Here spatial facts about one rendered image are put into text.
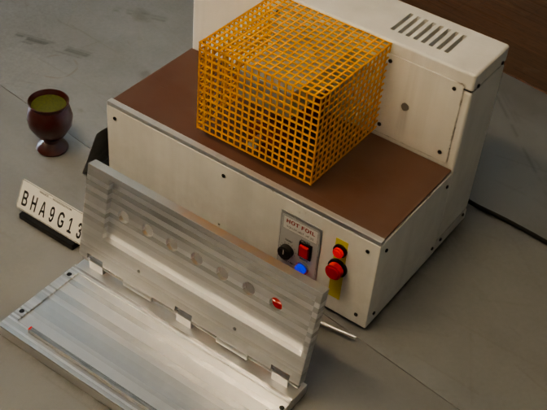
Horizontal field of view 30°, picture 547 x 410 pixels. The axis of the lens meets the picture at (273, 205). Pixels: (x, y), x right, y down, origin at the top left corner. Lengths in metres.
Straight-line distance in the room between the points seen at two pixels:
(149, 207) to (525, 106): 0.97
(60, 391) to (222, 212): 0.40
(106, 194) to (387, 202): 0.44
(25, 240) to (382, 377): 0.65
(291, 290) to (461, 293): 0.40
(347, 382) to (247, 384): 0.16
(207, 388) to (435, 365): 0.36
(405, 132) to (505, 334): 0.37
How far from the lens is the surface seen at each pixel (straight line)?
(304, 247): 1.61
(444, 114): 1.64
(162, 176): 1.76
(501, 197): 1.98
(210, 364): 1.57
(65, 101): 1.94
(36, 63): 2.23
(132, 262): 1.63
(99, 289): 1.68
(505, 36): 2.47
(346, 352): 1.63
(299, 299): 1.46
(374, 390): 1.59
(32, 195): 1.82
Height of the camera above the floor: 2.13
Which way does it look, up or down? 41 degrees down
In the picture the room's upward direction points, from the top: 6 degrees clockwise
